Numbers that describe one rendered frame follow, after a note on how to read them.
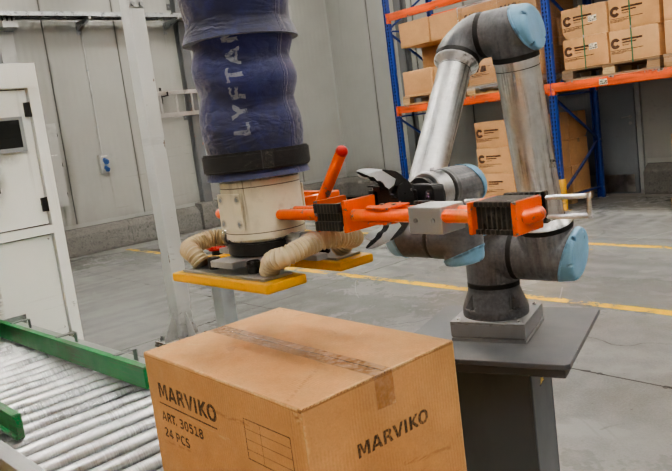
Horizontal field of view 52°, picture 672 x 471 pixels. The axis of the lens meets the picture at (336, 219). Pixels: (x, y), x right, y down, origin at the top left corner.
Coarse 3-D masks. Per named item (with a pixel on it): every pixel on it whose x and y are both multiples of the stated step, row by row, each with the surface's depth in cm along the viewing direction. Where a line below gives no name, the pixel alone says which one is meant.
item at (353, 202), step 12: (324, 204) 126; (336, 204) 124; (348, 204) 124; (360, 204) 126; (372, 204) 128; (324, 216) 128; (336, 216) 125; (348, 216) 124; (324, 228) 127; (336, 228) 125; (348, 228) 124; (360, 228) 126
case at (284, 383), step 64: (256, 320) 175; (320, 320) 168; (192, 384) 144; (256, 384) 130; (320, 384) 126; (384, 384) 128; (448, 384) 140; (192, 448) 150; (256, 448) 129; (320, 448) 118; (384, 448) 128; (448, 448) 140
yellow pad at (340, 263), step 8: (328, 256) 145; (336, 256) 144; (344, 256) 144; (352, 256) 145; (360, 256) 144; (368, 256) 145; (296, 264) 150; (304, 264) 148; (312, 264) 146; (320, 264) 144; (328, 264) 142; (336, 264) 141; (344, 264) 141; (352, 264) 142; (360, 264) 144
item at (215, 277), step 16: (176, 272) 151; (192, 272) 148; (208, 272) 144; (224, 272) 142; (240, 272) 140; (256, 272) 136; (288, 272) 134; (224, 288) 138; (240, 288) 133; (256, 288) 129; (272, 288) 128
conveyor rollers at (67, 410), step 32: (0, 352) 329; (32, 352) 322; (0, 384) 284; (32, 384) 276; (64, 384) 275; (96, 384) 266; (128, 384) 265; (32, 416) 241; (64, 416) 239; (96, 416) 237; (128, 416) 228; (32, 448) 214; (64, 448) 212; (96, 448) 209; (128, 448) 207
